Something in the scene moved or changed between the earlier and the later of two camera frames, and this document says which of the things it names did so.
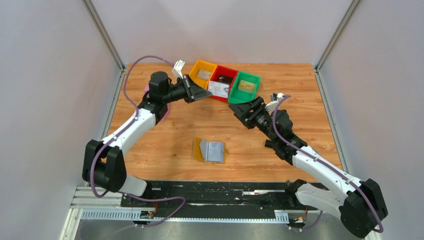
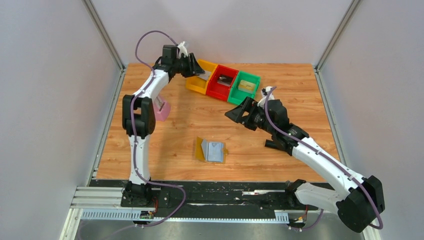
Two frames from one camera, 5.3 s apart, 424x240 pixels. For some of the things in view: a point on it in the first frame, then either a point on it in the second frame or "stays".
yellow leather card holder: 213,152 stays
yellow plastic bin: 201,73 stays
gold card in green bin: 247,87 stays
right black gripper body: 251,112 stays
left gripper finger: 196,91 -> 195,68
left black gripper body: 188,89 -> 191,65
